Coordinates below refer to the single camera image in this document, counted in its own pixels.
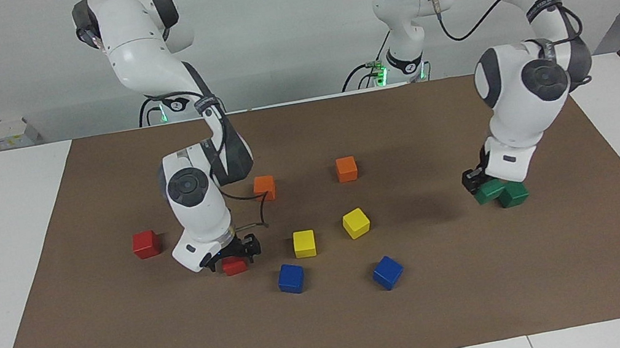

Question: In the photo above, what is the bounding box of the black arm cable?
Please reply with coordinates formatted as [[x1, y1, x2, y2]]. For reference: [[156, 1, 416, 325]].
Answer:
[[421, 0, 592, 111], [139, 78, 271, 246]]

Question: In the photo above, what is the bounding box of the white power strip box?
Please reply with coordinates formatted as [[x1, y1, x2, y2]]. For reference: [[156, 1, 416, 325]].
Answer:
[[0, 114, 46, 152]]

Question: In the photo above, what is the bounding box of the yellow wooden block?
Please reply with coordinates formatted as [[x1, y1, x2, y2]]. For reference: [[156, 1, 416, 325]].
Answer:
[[291, 229, 319, 260], [340, 206, 374, 242]]

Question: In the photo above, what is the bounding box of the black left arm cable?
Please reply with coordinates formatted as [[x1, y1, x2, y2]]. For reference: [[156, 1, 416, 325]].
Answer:
[[421, 0, 592, 111]]

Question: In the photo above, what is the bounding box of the red wooden block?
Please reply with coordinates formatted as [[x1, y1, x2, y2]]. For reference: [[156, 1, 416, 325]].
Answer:
[[130, 229, 163, 261], [221, 256, 249, 277]]

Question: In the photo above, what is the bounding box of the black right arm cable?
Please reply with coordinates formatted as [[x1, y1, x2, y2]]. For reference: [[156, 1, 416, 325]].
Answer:
[[139, 78, 271, 246]]

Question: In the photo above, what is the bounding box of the black left base cable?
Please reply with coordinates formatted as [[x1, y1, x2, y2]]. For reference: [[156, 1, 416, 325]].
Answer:
[[334, 31, 399, 93]]

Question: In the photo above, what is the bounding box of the black right base cable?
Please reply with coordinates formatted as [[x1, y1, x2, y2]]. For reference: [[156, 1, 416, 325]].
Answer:
[[135, 97, 161, 128]]

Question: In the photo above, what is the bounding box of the green wooden block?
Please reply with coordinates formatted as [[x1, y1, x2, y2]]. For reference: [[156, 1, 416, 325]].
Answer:
[[471, 177, 509, 206], [495, 180, 531, 210]]

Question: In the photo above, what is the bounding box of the orange wooden block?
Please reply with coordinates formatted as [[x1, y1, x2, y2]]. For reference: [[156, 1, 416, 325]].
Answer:
[[251, 173, 278, 204], [334, 155, 360, 184]]

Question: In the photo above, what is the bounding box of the blue wooden block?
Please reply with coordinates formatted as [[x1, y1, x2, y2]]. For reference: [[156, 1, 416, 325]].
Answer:
[[369, 253, 407, 293], [275, 261, 308, 297]]

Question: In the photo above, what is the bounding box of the black base cable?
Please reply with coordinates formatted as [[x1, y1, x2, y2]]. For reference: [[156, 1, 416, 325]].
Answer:
[[135, 97, 161, 128], [334, 31, 399, 93]]

